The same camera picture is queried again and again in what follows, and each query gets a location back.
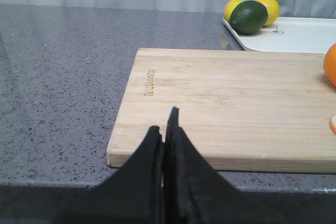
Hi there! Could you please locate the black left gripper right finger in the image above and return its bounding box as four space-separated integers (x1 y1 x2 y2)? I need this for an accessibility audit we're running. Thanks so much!
164 107 265 223

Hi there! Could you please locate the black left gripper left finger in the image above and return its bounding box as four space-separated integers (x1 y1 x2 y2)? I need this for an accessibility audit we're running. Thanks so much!
56 126 163 223

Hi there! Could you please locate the orange fruit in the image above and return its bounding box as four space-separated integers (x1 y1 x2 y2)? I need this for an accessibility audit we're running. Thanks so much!
323 44 336 86

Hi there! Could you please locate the white rectangular tray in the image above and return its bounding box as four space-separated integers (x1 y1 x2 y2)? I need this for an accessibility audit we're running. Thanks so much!
223 17 335 54

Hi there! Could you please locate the wooden cutting board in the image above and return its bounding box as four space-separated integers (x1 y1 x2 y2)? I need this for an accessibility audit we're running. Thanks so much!
107 48 335 173

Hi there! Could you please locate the orange slice coaster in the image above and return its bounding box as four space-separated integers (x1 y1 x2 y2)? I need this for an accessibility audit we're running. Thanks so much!
329 115 336 134

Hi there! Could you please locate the green lime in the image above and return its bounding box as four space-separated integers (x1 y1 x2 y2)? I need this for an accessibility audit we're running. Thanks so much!
229 1 268 35

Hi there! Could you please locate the yellow lemon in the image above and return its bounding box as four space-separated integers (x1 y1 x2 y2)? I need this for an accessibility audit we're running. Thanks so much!
223 0 244 22
255 0 280 27

